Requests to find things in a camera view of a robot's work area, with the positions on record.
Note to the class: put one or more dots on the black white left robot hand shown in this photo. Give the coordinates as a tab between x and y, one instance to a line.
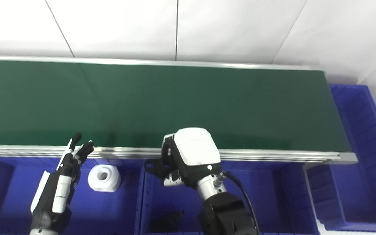
49	202

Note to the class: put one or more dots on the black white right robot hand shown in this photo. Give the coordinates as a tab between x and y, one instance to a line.
194	150

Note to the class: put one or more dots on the black flange part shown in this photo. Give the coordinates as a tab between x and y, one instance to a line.
153	168

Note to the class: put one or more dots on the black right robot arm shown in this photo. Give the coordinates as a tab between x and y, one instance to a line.
224	215

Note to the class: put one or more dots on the blue plastic bin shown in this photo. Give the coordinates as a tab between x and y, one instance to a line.
273	202
11	195
364	182

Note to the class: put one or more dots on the white round plastic part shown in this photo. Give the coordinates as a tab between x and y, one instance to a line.
108	184

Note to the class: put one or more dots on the green conveyor belt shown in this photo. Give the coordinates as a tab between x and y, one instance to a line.
142	104

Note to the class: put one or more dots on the black part in bin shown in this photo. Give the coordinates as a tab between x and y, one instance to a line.
166	222

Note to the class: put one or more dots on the aluminium conveyor side rail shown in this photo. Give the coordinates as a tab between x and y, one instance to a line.
142	62
273	156

